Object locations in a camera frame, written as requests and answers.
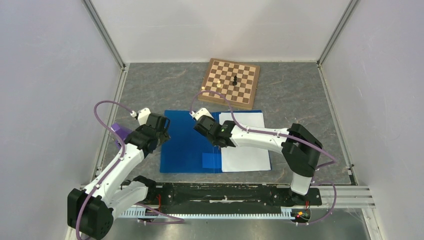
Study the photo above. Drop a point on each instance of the wooden chessboard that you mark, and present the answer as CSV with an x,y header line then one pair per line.
x,y
240,96

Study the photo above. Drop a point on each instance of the grey slotted cable duct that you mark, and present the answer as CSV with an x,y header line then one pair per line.
x,y
142,213

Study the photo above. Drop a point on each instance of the white paper stack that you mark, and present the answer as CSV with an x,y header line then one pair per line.
x,y
246,159

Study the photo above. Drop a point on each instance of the black chess piece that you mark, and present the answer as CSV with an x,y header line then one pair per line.
x,y
235,81

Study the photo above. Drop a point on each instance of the blue folder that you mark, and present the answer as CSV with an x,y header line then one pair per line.
x,y
188,151

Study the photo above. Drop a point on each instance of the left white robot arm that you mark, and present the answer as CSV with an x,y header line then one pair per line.
x,y
92,210

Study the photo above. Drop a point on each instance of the purple stapler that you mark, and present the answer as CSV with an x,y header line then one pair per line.
x,y
121,130

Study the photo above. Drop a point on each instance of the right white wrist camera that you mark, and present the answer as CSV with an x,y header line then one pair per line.
x,y
196,115

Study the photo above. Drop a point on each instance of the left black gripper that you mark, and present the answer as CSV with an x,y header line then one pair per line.
x,y
164,135

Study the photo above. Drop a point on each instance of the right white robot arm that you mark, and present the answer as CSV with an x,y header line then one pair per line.
x,y
296,144

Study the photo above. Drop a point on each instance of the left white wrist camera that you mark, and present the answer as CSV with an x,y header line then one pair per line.
x,y
141,116

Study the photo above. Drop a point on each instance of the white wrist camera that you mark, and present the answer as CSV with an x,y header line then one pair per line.
x,y
196,115
141,116

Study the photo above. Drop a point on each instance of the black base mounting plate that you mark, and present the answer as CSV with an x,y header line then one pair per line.
x,y
227,198

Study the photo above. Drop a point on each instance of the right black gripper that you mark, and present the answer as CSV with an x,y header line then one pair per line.
x,y
213,120

